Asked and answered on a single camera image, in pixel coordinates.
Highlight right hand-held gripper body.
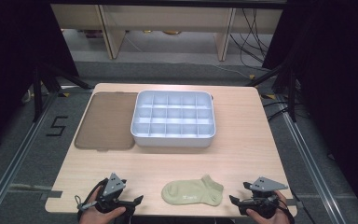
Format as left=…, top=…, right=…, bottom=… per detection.
left=244, top=176, right=289, bottom=219

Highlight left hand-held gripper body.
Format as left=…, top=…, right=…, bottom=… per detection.
left=88, top=172, right=135, bottom=216

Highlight light green ankle sock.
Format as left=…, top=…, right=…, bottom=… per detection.
left=160, top=174, right=225, bottom=207

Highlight white compartment storage box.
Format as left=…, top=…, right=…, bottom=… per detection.
left=130, top=90, right=216, bottom=148

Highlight person's right hand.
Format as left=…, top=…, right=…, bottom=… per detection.
left=245, top=189, right=292, bottom=224

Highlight person's left hand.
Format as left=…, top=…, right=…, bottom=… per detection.
left=78, top=186, right=128, bottom=224

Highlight brown translucent box lid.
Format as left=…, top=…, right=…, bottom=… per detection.
left=74, top=91, right=140, bottom=152

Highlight black metal stand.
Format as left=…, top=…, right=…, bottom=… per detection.
left=244, top=58, right=300, bottom=123
left=32, top=61, right=95, bottom=123

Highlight dark curtain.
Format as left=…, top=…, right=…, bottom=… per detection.
left=261, top=0, right=358, bottom=224
left=0, top=0, right=79, bottom=157

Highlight beige wooden desk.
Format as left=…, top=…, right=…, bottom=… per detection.
left=49, top=3, right=283, bottom=62

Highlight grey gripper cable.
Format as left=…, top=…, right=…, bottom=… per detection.
left=74, top=194, right=99, bottom=213

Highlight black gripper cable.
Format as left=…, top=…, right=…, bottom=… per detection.
left=278, top=199, right=296, bottom=224

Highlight aluminium floor rail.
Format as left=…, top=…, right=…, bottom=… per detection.
left=0, top=90, right=61, bottom=224
left=275, top=95, right=350, bottom=224

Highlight black floor cables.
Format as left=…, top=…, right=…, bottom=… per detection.
left=261, top=100, right=291, bottom=122

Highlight black hanging cables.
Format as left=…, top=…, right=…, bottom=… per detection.
left=228, top=7, right=272, bottom=69

